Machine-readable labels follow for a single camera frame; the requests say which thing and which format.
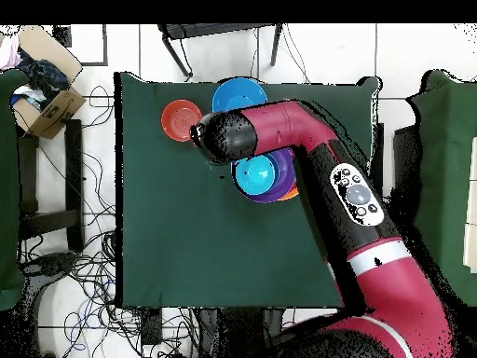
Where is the cyan ribbed bowl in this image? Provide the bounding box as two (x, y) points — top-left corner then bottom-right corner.
(235, 154), (279, 197)

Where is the purple bowl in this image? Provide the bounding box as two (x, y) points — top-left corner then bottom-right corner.
(230, 147), (299, 205)

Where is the large orange bowl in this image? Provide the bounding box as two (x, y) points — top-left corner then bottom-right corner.
(277, 185), (301, 202)

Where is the orange bowl with ring pattern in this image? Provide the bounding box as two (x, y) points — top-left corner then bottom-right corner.
(160, 99), (204, 144)

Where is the large blue bowl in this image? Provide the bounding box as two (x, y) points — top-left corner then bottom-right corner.
(211, 76), (268, 113)

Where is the dark green tablecloth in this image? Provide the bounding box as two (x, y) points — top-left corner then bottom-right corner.
(113, 70), (383, 310)

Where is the black power adapter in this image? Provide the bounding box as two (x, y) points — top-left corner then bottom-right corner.
(141, 307), (164, 346)

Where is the black bench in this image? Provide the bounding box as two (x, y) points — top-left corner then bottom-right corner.
(16, 118), (86, 253)

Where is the black metal chair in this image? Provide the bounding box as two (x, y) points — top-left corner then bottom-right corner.
(157, 22), (284, 79)

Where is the cardboard box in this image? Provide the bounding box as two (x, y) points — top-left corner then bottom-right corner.
(10, 24), (88, 140)

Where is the green cloth covered table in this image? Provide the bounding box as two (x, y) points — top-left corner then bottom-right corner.
(405, 69), (477, 309)
(0, 68), (29, 312)

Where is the dark blue cloth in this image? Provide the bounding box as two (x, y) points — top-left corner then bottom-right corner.
(16, 49), (72, 102)

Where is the white box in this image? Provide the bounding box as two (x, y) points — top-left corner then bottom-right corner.
(462, 136), (477, 273)

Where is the black floor box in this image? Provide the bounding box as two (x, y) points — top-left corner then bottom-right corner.
(52, 24), (73, 48)

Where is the pale pink cloth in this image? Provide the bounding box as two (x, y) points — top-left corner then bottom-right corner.
(0, 34), (23, 72)

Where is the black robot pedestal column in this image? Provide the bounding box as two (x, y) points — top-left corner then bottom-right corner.
(197, 307), (284, 358)

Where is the tangle of black cables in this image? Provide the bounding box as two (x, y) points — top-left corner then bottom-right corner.
(18, 85), (198, 358)

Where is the dark grey pedestal foot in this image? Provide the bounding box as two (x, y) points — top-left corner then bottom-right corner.
(21, 251), (81, 279)

